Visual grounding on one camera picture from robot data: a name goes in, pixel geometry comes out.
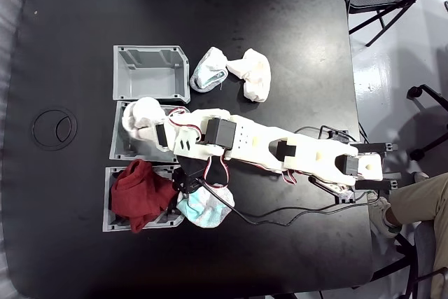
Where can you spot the black gripper camera mount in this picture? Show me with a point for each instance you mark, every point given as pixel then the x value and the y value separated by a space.
pixel 190 173

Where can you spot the black chair frame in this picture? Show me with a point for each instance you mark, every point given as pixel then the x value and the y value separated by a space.
pixel 409 260

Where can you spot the rolled grey teal sock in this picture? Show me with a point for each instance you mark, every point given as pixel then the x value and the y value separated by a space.
pixel 206 71

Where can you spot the black table clamp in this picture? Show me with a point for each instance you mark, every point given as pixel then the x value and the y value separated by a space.
pixel 381 184
pixel 378 147

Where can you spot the person's shoe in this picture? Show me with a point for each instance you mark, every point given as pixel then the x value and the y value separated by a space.
pixel 383 216

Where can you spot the dark red sock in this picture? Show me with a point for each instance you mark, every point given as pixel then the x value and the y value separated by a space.
pixel 140 190

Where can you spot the round black table grommet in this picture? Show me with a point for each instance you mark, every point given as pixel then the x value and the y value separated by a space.
pixel 54 130

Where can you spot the grey bin with red sock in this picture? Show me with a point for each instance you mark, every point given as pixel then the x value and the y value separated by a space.
pixel 106 201

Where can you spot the black office chair base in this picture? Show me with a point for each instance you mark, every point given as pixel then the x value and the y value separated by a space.
pixel 430 96

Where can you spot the empty grey plastic bin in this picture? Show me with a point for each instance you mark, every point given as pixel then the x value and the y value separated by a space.
pixel 150 75

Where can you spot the white crumpled sock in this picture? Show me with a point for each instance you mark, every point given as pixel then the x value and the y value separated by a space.
pixel 255 75

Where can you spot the person's leg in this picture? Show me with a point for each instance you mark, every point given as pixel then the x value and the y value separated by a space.
pixel 427 201

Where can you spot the teal white grey balled sock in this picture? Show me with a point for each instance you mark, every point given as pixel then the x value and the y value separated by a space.
pixel 206 211

